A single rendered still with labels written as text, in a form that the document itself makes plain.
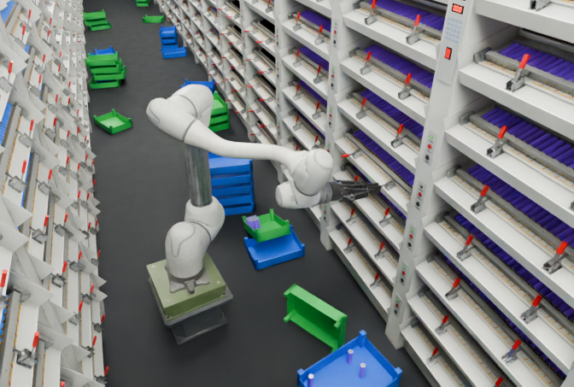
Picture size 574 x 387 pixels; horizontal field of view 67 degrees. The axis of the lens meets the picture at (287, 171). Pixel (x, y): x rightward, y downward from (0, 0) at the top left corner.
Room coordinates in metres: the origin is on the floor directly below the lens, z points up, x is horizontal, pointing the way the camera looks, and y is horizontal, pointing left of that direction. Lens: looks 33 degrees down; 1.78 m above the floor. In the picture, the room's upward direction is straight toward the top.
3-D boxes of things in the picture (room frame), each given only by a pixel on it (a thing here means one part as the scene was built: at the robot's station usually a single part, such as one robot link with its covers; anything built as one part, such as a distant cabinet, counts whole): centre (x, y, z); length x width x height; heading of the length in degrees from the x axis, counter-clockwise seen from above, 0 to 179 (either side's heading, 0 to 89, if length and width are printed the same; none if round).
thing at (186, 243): (1.41, 0.45, 0.45); 0.18 x 0.16 x 0.22; 163
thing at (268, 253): (1.85, 0.08, 0.04); 0.30 x 0.20 x 0.08; 112
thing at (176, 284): (1.38, 0.46, 0.31); 0.22 x 0.18 x 0.06; 21
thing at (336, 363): (0.85, -0.21, 0.36); 0.30 x 0.20 x 0.08; 123
